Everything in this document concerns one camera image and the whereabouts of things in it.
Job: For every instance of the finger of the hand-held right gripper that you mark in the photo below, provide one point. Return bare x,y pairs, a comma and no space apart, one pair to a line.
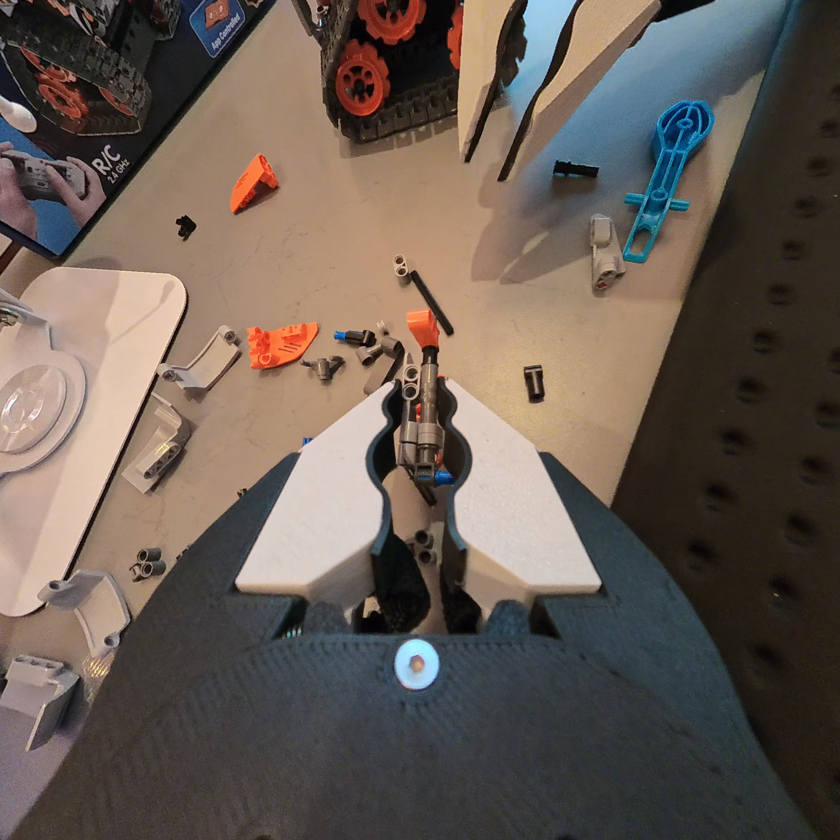
476,65
590,65

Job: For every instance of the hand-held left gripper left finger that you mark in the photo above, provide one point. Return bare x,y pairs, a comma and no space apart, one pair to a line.
308,525

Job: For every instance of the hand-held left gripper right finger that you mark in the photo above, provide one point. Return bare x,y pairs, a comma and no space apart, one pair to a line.
525,525

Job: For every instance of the grey cylinder axle assembly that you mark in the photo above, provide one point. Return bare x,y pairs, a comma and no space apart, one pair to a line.
430,407

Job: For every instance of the light grey long block piece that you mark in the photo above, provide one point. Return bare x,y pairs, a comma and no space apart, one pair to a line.
605,256

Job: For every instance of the orange angled axle connector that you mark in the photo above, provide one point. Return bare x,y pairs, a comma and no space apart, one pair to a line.
423,328

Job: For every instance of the dark grey elbow connector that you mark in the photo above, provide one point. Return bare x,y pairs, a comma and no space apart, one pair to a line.
369,354

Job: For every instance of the tracked toy robot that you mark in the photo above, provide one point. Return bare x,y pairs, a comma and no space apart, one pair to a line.
387,98

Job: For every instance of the dark grey triple tube connector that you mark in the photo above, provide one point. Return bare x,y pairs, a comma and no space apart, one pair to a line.
423,548

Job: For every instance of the black long pin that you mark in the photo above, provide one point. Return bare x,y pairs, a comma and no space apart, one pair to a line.
574,169

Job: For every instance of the teal separator tool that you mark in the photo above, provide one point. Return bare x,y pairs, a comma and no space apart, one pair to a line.
666,177

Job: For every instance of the black short connector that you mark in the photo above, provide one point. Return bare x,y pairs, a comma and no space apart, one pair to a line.
535,382

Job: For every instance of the dark grey pin connector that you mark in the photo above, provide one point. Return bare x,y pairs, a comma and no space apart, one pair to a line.
323,369

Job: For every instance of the grey curved panel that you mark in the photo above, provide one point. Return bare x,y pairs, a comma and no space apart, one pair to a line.
207,364
92,597
157,446

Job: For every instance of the grey L-shaped beam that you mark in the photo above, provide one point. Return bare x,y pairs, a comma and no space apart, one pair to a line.
388,364

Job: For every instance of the orange flat panel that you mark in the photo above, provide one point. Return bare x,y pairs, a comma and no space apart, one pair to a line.
282,344

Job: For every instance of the black connector with blue pin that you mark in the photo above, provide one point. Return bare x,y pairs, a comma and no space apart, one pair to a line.
354,337

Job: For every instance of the grey double-hole connector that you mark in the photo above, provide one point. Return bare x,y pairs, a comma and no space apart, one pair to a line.
401,268

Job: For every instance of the black dimpled mat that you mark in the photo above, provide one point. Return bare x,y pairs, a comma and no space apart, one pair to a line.
754,459

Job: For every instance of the long black axle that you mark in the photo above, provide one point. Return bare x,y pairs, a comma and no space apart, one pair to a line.
433,303

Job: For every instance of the orange wedge brick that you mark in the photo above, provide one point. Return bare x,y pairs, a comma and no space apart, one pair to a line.
253,187

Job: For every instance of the white stand base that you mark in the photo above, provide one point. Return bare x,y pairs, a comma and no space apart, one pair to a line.
124,328

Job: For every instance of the light grey angled panel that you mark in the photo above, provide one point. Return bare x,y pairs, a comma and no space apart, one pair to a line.
39,695

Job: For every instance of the black small angled connector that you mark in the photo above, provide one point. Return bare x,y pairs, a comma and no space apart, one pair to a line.
185,226

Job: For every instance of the robot kit box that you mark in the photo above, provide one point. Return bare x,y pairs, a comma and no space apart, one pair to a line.
98,98

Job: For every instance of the white tipped rod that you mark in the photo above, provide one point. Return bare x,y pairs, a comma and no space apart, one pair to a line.
18,117

